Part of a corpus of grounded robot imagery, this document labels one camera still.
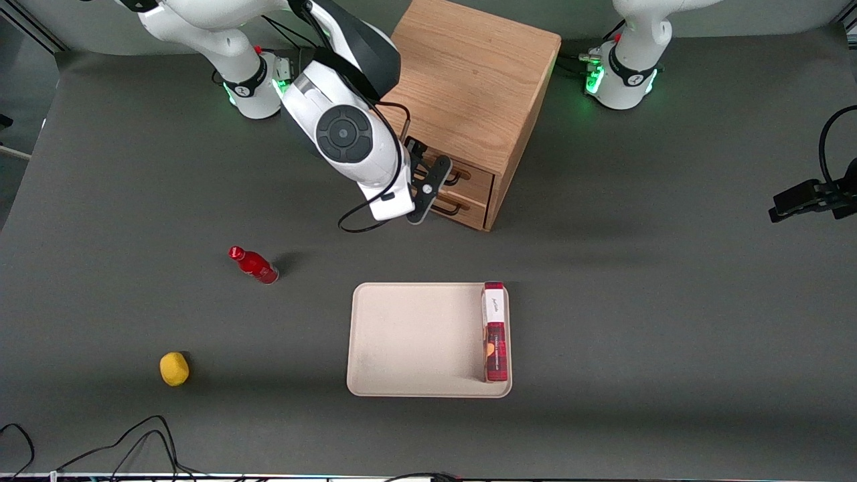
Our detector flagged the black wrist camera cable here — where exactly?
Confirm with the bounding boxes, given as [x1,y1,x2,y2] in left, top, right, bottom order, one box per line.
[288,0,404,234]

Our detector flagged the beige plastic tray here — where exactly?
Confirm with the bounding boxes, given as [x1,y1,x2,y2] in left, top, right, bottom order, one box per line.
[346,282,514,399]

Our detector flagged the black floor cable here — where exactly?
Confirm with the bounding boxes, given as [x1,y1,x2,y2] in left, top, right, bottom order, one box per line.
[55,414,210,480]
[106,429,183,480]
[0,422,36,480]

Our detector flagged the wooden drawer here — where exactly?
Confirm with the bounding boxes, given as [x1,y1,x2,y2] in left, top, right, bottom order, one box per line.
[428,187,490,232]
[400,126,495,208]

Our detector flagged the aluminium frame rail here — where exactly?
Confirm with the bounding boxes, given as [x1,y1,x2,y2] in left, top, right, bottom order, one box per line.
[0,0,69,54]

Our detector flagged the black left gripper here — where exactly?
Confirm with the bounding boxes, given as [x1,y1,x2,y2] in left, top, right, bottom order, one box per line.
[768,157,857,224]

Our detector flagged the black left arm base cables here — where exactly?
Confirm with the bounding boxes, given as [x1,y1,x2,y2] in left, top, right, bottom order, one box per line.
[555,19,627,78]

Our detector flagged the red bottle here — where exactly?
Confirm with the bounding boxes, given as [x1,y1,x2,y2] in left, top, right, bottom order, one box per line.
[228,246,281,286]

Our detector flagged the black right arm base cable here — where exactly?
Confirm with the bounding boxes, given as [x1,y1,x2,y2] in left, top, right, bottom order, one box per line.
[260,13,303,52]

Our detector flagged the red and white carton box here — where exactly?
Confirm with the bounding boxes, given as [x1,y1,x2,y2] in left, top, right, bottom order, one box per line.
[481,281,510,383]

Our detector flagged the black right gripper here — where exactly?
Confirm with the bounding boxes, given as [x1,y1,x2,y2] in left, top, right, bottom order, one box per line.
[405,136,454,225]

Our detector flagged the wooden drawer cabinet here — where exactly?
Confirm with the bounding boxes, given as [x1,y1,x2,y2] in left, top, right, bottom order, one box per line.
[377,0,562,233]

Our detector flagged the yellow lemon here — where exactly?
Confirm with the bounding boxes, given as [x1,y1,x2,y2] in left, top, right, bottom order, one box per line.
[159,351,191,388]

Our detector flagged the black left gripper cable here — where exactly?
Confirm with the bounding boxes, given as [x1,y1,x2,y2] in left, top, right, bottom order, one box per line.
[817,105,857,186]

